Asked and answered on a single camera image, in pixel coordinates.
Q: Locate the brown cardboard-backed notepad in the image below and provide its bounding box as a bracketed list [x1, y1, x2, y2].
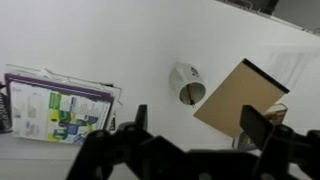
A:
[194, 59, 290, 138]

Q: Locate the stack of papers and magazines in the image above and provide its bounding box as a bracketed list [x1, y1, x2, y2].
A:
[4, 64, 122, 144]

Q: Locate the orange pencil in mug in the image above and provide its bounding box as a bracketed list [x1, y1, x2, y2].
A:
[186, 84, 195, 106]

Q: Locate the black spiral notebook binding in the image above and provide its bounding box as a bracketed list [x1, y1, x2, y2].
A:
[0, 84, 12, 133]

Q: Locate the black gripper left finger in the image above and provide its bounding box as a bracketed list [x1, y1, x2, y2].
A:
[66, 104, 182, 180]

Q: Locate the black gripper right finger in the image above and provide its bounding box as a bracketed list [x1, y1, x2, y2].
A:
[240, 105, 320, 180]

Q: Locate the dark equipment at table edge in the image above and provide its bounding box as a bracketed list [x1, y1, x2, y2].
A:
[218, 0, 280, 15]

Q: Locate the clear glass cup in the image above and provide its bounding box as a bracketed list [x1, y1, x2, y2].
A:
[232, 103, 288, 151]

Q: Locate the white ceramic mug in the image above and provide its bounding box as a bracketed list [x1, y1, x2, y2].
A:
[169, 62, 206, 106]

